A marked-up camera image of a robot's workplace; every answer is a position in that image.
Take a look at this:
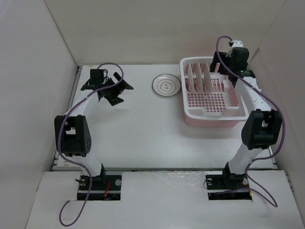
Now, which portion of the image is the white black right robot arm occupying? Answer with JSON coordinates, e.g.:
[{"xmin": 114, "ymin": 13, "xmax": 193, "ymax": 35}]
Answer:
[{"xmin": 206, "ymin": 47, "xmax": 283, "ymax": 190}]

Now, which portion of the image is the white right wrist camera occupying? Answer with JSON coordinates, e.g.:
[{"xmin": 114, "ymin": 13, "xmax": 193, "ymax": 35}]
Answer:
[{"xmin": 226, "ymin": 40, "xmax": 244, "ymax": 57}]

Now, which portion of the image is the white plate black rim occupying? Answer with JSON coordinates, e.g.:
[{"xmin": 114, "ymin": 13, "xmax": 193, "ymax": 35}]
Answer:
[{"xmin": 152, "ymin": 74, "xmax": 181, "ymax": 97}]

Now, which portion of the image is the orange sunburst plate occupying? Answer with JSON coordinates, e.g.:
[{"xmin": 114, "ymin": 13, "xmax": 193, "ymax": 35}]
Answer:
[
  {"xmin": 188, "ymin": 63, "xmax": 195, "ymax": 93},
  {"xmin": 195, "ymin": 63, "xmax": 203, "ymax": 94}
]

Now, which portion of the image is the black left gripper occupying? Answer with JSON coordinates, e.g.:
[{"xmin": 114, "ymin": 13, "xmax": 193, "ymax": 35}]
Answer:
[{"xmin": 102, "ymin": 73, "xmax": 133, "ymax": 105}]

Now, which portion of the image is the pink white dish rack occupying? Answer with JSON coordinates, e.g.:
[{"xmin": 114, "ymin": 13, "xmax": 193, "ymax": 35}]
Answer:
[{"xmin": 180, "ymin": 57, "xmax": 248, "ymax": 128}]

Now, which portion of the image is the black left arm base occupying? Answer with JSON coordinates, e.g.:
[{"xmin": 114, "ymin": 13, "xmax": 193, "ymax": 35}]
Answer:
[{"xmin": 75, "ymin": 175, "xmax": 122, "ymax": 201}]

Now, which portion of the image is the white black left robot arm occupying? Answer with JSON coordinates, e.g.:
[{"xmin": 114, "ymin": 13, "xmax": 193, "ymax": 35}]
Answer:
[{"xmin": 54, "ymin": 69, "xmax": 134, "ymax": 189}]

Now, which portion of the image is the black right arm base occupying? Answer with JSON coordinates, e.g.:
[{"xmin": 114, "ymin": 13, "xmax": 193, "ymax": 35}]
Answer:
[{"xmin": 204, "ymin": 171, "xmax": 252, "ymax": 200}]

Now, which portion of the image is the white plate green rim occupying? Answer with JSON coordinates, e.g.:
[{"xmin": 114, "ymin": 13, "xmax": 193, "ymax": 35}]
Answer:
[{"xmin": 203, "ymin": 63, "xmax": 212, "ymax": 93}]

